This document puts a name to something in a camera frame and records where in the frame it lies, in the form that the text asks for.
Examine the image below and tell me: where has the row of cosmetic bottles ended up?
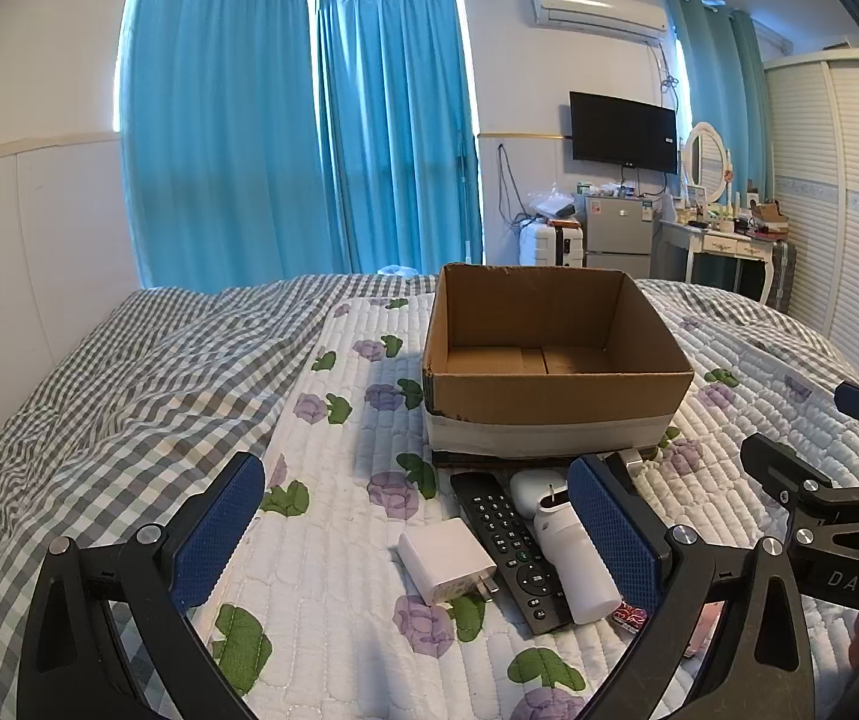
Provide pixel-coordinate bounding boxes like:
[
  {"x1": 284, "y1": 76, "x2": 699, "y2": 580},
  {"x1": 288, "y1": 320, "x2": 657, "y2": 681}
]
[{"x1": 710, "y1": 195, "x2": 746, "y2": 232}]

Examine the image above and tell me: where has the white suitcase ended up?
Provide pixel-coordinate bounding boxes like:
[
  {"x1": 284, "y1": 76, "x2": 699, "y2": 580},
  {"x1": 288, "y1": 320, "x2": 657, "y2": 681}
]
[{"x1": 517, "y1": 221, "x2": 586, "y2": 267}]

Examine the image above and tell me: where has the white slatted wardrobe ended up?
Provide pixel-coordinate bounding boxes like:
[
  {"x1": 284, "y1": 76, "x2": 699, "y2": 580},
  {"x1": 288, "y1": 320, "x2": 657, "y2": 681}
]
[{"x1": 763, "y1": 49, "x2": 859, "y2": 372}]

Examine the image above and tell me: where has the black wall television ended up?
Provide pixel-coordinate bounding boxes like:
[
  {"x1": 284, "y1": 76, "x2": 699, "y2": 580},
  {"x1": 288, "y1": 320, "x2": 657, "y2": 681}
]
[{"x1": 568, "y1": 91, "x2": 680, "y2": 175}]

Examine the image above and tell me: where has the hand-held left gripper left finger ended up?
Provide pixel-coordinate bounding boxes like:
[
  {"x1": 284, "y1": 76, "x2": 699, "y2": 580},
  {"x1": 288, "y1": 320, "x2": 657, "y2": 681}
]
[{"x1": 16, "y1": 452, "x2": 267, "y2": 720}]

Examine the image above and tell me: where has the clear plastic bag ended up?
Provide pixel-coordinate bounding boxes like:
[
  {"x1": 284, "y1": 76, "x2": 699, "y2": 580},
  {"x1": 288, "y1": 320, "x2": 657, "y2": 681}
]
[{"x1": 526, "y1": 184, "x2": 580, "y2": 222}]

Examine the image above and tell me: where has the oval white vanity mirror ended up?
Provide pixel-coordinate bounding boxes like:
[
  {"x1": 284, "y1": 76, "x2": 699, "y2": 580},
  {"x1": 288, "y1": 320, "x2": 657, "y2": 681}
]
[{"x1": 682, "y1": 121, "x2": 728, "y2": 203}]

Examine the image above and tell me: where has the white air conditioner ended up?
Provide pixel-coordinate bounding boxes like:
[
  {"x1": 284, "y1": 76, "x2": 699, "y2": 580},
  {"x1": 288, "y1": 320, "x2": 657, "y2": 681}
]
[{"x1": 530, "y1": 0, "x2": 671, "y2": 42}]

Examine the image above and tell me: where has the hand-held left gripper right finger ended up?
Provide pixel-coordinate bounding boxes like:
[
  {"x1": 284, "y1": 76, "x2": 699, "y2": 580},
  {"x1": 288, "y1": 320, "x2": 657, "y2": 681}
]
[{"x1": 565, "y1": 454, "x2": 816, "y2": 720}]

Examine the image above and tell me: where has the hanging wall cable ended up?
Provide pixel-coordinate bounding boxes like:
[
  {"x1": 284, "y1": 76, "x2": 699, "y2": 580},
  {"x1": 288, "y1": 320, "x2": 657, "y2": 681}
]
[{"x1": 496, "y1": 142, "x2": 522, "y2": 226}]

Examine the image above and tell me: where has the air conditioner cable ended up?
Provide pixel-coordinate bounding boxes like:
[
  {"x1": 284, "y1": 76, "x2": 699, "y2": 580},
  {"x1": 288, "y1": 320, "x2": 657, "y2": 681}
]
[{"x1": 654, "y1": 41, "x2": 681, "y2": 91}]

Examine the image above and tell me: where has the narrow blue curtain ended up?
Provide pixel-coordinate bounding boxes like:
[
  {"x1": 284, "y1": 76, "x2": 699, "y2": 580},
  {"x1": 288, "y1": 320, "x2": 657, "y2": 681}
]
[{"x1": 315, "y1": 0, "x2": 484, "y2": 275}]

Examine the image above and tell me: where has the silver suitcase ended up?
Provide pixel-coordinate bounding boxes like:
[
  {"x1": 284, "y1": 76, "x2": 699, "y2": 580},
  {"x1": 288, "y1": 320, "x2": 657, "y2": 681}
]
[{"x1": 770, "y1": 240, "x2": 798, "y2": 308}]

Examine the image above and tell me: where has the small brown cardboard box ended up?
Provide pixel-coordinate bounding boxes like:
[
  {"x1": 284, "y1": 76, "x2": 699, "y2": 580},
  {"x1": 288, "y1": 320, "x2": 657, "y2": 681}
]
[{"x1": 748, "y1": 199, "x2": 791, "y2": 233}]

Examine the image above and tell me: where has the white power adapter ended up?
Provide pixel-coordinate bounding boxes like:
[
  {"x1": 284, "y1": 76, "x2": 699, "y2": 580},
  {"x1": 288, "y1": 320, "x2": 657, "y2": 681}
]
[{"x1": 397, "y1": 517, "x2": 501, "y2": 607}]

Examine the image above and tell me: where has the teal curtain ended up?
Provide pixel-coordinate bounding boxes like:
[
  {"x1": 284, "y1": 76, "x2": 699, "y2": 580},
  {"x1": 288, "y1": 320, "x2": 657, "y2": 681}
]
[{"x1": 662, "y1": 0, "x2": 771, "y2": 203}]

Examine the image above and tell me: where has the white rounded case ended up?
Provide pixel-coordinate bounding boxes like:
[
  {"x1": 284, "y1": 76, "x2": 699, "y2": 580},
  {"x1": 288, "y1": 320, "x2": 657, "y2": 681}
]
[{"x1": 508, "y1": 469, "x2": 573, "y2": 522}]

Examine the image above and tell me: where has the white cylindrical bottle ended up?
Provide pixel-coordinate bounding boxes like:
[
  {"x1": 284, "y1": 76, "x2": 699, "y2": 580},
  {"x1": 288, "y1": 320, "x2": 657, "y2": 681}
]
[{"x1": 534, "y1": 484, "x2": 623, "y2": 625}]

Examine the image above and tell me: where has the black remote control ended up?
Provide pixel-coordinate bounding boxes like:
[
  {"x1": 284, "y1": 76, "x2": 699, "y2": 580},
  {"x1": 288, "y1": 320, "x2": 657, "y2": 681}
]
[{"x1": 449, "y1": 471, "x2": 574, "y2": 635}]

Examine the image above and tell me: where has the wide blue curtain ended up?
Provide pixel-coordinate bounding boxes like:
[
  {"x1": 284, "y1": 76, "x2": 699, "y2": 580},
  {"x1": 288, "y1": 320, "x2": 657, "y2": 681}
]
[{"x1": 120, "y1": 0, "x2": 325, "y2": 290}]

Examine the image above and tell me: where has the silver mini fridge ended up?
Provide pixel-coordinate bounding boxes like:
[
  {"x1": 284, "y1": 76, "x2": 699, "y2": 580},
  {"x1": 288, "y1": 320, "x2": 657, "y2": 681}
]
[{"x1": 583, "y1": 191, "x2": 656, "y2": 278}]

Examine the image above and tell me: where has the white floral quilted blanket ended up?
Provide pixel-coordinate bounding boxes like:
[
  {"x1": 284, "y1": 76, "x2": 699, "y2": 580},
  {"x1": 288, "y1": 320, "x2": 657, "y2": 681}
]
[{"x1": 189, "y1": 292, "x2": 859, "y2": 720}]

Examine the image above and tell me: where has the red and grey small container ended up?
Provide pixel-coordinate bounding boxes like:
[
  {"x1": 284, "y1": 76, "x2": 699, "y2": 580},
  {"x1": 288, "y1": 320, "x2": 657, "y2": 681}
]
[{"x1": 609, "y1": 601, "x2": 656, "y2": 631}]

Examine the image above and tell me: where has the white vanity table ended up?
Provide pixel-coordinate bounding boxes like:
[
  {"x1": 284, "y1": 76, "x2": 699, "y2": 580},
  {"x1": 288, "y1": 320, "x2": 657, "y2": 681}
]
[{"x1": 658, "y1": 217, "x2": 776, "y2": 301}]

